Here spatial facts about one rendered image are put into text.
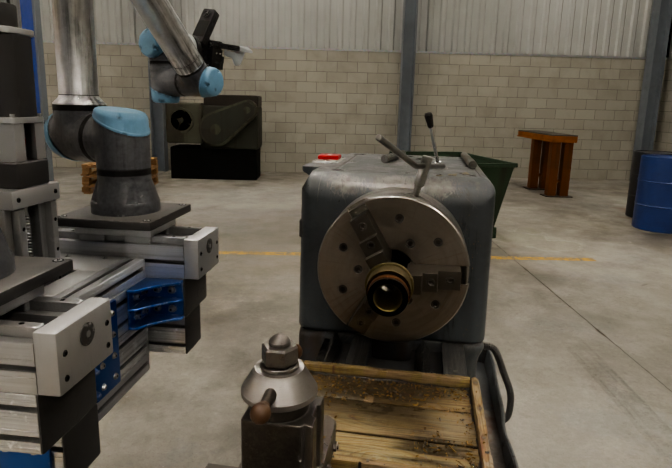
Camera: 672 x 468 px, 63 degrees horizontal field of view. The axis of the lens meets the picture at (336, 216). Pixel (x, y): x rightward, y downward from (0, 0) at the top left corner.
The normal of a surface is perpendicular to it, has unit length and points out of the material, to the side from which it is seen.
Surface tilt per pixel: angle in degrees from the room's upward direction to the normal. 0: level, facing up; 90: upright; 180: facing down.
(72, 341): 90
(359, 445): 0
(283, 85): 90
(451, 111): 90
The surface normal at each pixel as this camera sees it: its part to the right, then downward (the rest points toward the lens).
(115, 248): -0.12, 0.20
